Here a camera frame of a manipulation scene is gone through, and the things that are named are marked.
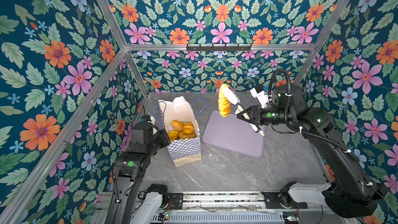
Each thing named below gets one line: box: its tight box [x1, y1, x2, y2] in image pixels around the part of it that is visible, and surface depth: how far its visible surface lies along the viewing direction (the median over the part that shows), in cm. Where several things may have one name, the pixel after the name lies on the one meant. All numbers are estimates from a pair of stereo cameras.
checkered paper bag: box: [153, 95, 208, 167], surface depth 81 cm
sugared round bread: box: [171, 120, 184, 132], surface depth 95 cm
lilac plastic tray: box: [202, 109, 265, 158], surface depth 95 cm
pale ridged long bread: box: [218, 83, 232, 118], surface depth 65 cm
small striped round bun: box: [182, 122, 195, 135], surface depth 94 cm
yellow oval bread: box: [168, 130, 179, 142], surface depth 91 cm
